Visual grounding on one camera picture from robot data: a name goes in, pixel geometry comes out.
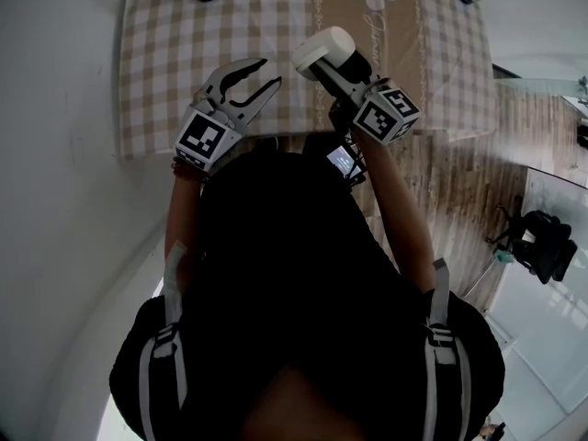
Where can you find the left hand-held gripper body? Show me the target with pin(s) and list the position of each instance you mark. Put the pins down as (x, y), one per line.
(202, 138)

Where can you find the black office chair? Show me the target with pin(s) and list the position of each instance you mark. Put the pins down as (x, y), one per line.
(544, 246)

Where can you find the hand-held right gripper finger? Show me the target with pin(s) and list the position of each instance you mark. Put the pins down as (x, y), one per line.
(335, 83)
(358, 67)

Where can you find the small screen device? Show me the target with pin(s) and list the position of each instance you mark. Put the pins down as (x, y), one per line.
(342, 161)

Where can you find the person's right forearm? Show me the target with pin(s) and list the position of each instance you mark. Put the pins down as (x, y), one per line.
(399, 218)

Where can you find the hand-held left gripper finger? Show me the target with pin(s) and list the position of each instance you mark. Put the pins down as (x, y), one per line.
(259, 106)
(216, 83)

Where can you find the person's left hand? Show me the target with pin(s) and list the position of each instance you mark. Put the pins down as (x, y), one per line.
(200, 96)

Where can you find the person's black top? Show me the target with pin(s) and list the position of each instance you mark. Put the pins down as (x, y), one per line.
(298, 269)

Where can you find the checked beige tablecloth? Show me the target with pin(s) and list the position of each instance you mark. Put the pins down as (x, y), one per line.
(184, 39)

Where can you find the white mug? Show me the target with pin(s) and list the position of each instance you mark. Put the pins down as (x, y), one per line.
(326, 48)

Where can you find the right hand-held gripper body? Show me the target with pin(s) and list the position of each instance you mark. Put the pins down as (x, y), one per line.
(381, 120)

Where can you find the person's left forearm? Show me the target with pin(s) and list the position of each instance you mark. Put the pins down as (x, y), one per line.
(181, 228)

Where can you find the small teal object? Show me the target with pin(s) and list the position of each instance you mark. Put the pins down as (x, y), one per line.
(504, 258)

